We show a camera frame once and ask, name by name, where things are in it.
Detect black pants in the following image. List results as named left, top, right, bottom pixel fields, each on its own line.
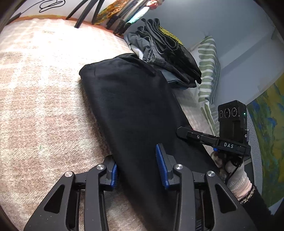
left=79, top=53, right=224, bottom=231

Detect person's right forearm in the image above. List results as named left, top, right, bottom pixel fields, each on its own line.
left=238, top=184, right=278, bottom=231

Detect orange patterned cloth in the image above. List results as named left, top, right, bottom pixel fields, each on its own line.
left=96, top=0, right=127, bottom=25

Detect black ring light cable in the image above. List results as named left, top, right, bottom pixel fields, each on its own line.
left=39, top=0, right=65, bottom=12

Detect person's right hand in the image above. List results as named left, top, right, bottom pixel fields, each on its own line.
left=210, top=150, right=252, bottom=201

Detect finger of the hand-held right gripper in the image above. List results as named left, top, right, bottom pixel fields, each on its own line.
left=176, top=127, right=220, bottom=147

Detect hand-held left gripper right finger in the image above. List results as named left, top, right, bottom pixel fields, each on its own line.
left=155, top=144, right=258, bottom=231

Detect colourful printed cloth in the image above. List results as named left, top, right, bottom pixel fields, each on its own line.
left=246, top=79, right=284, bottom=207

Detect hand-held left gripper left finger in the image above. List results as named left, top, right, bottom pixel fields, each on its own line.
left=23, top=155, right=118, bottom=231

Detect stack of folded dark clothes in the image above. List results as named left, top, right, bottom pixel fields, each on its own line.
left=124, top=18, right=202, bottom=89

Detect folded grey stand poles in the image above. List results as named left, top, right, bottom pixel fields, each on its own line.
left=106, top=0, right=147, bottom=35

